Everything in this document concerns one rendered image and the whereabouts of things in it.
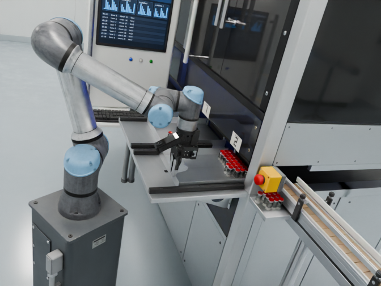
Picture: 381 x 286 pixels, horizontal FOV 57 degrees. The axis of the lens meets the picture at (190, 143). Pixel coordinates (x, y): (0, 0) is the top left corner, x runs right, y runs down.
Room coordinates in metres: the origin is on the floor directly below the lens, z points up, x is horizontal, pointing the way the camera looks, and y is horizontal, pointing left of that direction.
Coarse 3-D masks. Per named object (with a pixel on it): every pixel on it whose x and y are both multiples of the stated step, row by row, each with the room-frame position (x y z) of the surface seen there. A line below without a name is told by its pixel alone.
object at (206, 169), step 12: (168, 156) 1.36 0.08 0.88; (192, 156) 1.40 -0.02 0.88; (204, 156) 1.43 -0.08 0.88; (216, 156) 1.45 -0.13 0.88; (168, 168) 1.23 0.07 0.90; (192, 168) 1.30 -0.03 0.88; (204, 168) 1.32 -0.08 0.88; (216, 168) 1.34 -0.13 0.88; (180, 180) 1.18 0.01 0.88; (192, 180) 1.20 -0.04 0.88; (204, 180) 1.17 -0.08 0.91; (216, 180) 1.19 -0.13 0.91; (228, 180) 1.21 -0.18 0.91; (240, 180) 1.24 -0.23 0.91
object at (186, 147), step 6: (180, 132) 1.15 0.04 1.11; (186, 132) 1.14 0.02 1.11; (192, 132) 1.15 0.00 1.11; (198, 132) 1.18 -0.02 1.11; (186, 138) 1.16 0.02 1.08; (192, 138) 1.17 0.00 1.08; (180, 144) 1.16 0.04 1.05; (186, 144) 1.17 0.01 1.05; (192, 144) 1.18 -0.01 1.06; (174, 150) 1.16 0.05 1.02; (180, 150) 1.14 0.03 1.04; (186, 150) 1.15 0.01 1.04; (192, 150) 1.16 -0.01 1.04; (174, 156) 1.15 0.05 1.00; (186, 156) 1.16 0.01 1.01
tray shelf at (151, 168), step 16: (128, 128) 1.55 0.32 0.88; (144, 128) 1.59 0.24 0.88; (128, 144) 1.41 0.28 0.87; (144, 160) 1.28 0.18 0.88; (160, 160) 1.31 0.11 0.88; (144, 176) 1.16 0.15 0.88; (160, 176) 1.18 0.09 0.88; (192, 192) 1.12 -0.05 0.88; (208, 192) 1.14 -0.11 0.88; (224, 192) 1.17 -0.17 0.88; (240, 192) 1.19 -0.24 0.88
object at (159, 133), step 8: (176, 120) 1.74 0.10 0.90; (200, 120) 1.80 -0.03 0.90; (152, 128) 1.58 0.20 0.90; (160, 128) 1.63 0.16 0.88; (168, 128) 1.65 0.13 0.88; (200, 128) 1.73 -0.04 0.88; (208, 128) 1.75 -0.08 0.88; (160, 136) 1.54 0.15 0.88; (200, 136) 1.63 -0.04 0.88; (208, 136) 1.65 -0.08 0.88; (216, 136) 1.67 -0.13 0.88; (216, 144) 1.56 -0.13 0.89; (224, 144) 1.58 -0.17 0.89
